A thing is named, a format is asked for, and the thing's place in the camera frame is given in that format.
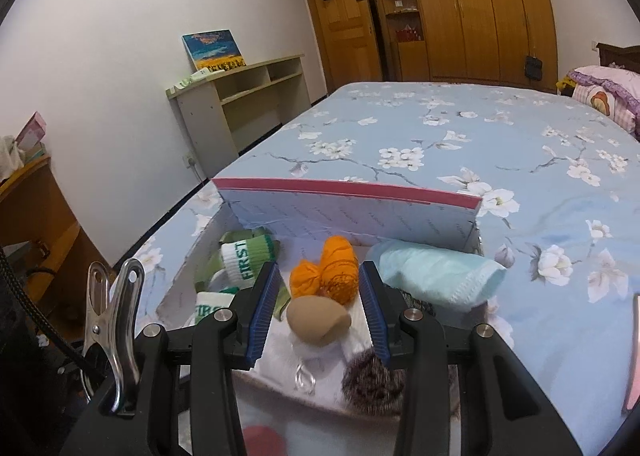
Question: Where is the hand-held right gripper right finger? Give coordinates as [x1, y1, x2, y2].
[359, 260, 583, 456]

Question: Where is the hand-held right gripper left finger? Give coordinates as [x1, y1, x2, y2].
[60, 261, 283, 456]

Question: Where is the white cloth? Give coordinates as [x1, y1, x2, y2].
[290, 326, 371, 397]

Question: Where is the orange knitted sock ball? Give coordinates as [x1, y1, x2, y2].
[320, 235, 360, 306]
[290, 259, 323, 298]

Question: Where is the tan stocking ball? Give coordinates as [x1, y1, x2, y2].
[286, 297, 351, 348]

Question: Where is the green and white sock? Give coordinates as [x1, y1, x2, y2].
[190, 286, 241, 327]
[220, 229, 281, 287]

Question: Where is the light blue cloth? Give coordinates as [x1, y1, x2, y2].
[367, 239, 507, 308]

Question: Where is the brown knitted sock ball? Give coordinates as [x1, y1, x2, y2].
[341, 347, 408, 409]

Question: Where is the red cardboard box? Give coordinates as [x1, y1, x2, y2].
[152, 177, 485, 442]

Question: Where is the green satin ribbon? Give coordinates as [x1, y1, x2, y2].
[194, 249, 292, 322]

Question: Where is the red round object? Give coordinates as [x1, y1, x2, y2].
[242, 426, 288, 456]

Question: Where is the silver metal clip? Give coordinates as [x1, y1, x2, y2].
[82, 259, 146, 414]

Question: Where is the blue floral bed sheet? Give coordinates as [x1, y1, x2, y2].
[125, 81, 640, 456]

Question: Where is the beige shelf unit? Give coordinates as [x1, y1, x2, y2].
[166, 54, 311, 182]

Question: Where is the green and white box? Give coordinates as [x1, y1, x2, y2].
[167, 70, 213, 90]

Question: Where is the wooden desk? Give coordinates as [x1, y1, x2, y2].
[0, 153, 116, 337]

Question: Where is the blue and yellow painting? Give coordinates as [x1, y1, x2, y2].
[181, 29, 247, 72]

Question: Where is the wooden door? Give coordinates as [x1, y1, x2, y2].
[300, 0, 383, 94]

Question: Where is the black bag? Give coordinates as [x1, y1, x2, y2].
[523, 55, 545, 82]

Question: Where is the pink box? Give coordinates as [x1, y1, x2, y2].
[15, 111, 47, 152]

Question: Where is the white plastic bag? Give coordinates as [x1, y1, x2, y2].
[0, 135, 26, 182]

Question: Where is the wooden wardrobe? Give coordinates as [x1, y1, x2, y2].
[274, 0, 558, 84]

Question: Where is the pink pillow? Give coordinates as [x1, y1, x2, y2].
[570, 65, 640, 139]

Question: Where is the dark wooden headboard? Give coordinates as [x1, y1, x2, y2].
[596, 42, 640, 74]

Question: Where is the black braided cable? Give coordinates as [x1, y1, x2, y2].
[0, 246, 101, 387]

